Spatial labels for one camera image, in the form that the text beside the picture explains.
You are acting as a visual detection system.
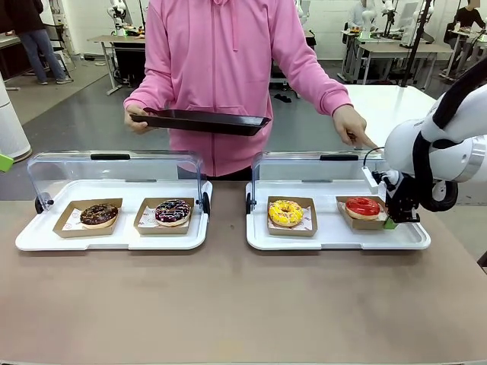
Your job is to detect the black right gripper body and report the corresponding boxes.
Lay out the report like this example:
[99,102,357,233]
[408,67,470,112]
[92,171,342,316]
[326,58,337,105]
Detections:
[382,171,420,217]

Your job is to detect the brown cardboard donut tray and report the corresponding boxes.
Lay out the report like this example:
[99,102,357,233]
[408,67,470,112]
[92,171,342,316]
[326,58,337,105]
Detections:
[335,195,390,231]
[266,195,318,239]
[133,196,196,236]
[52,197,124,240]

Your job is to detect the red glazed donut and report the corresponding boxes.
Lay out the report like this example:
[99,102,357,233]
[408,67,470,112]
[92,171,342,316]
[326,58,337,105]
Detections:
[344,196,382,221]

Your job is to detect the yellow glazed donut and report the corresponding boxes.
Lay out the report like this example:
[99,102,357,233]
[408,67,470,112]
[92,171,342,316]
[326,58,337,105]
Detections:
[268,199,305,229]

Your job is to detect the white paper tray liner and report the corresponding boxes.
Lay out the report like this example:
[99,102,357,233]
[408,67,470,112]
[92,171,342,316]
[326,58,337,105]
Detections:
[60,208,117,233]
[139,207,191,231]
[268,203,314,232]

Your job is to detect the black serving tray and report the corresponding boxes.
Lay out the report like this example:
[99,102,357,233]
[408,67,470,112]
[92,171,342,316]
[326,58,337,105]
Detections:
[128,108,273,137]

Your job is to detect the person's left forearm pink sleeve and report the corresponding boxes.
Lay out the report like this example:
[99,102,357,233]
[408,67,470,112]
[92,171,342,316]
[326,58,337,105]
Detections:
[281,70,353,116]

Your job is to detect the person's right forearm pink sleeve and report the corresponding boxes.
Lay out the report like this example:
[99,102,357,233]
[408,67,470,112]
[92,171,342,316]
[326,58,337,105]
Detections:
[123,68,180,115]

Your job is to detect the chocolate donut with sprinkles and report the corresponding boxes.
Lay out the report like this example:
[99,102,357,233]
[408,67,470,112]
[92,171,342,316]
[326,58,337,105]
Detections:
[79,203,120,230]

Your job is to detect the standing person in jeans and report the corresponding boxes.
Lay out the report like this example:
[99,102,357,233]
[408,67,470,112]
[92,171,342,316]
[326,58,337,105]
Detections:
[2,0,74,86]

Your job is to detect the dark purple glazed donut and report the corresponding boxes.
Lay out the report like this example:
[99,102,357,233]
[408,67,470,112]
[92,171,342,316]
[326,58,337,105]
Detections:
[154,198,193,228]

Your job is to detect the background person in light shirt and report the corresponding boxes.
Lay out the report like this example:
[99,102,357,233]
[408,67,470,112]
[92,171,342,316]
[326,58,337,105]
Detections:
[348,0,378,35]

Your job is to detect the seated person in black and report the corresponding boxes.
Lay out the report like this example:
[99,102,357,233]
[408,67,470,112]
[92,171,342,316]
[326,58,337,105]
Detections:
[443,0,487,77]

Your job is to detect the person in pink hoodie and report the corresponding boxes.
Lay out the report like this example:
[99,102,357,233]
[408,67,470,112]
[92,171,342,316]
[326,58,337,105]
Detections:
[123,0,353,180]

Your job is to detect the person's left hand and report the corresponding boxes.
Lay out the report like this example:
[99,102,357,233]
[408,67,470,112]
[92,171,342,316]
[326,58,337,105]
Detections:
[331,103,384,151]

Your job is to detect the person's right hand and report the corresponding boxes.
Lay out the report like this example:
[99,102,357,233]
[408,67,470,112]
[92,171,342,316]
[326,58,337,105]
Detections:
[124,106,160,135]

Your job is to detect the white cylindrical air purifier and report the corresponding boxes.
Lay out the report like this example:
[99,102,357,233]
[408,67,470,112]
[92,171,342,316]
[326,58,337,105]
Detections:
[0,71,33,160]

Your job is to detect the white display case base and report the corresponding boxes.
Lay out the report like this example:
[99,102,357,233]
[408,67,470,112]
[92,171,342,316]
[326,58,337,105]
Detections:
[245,180,432,252]

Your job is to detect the white side table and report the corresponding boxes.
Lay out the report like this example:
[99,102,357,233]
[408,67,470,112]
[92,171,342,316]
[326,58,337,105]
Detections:
[340,84,438,153]

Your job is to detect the clear display case lid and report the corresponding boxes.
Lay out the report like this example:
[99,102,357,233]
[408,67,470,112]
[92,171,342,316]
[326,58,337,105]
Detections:
[250,151,389,214]
[26,150,205,214]

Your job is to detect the white top background table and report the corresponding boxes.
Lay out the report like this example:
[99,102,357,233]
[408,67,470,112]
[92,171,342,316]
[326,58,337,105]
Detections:
[0,32,21,92]

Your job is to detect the left white display case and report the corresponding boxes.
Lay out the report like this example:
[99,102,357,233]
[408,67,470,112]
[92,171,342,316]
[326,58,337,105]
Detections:
[14,179,213,252]

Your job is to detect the black office chair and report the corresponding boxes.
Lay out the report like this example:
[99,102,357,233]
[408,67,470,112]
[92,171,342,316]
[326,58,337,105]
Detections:
[40,22,77,73]

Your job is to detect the beige top background tables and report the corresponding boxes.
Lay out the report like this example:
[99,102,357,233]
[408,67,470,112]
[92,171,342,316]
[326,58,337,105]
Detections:
[340,29,456,87]

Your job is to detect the wooden top background desk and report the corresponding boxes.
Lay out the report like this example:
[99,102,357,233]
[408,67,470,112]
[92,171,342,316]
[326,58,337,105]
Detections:
[87,34,148,96]

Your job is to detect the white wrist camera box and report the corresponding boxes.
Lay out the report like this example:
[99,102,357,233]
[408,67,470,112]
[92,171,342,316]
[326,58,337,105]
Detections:
[361,166,380,192]

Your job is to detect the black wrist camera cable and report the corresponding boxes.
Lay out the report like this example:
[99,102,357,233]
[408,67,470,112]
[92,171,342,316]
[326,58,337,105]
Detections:
[361,146,384,169]

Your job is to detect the black camera tripod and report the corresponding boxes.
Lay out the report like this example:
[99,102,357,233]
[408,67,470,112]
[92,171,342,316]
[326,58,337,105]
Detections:
[397,0,433,90]

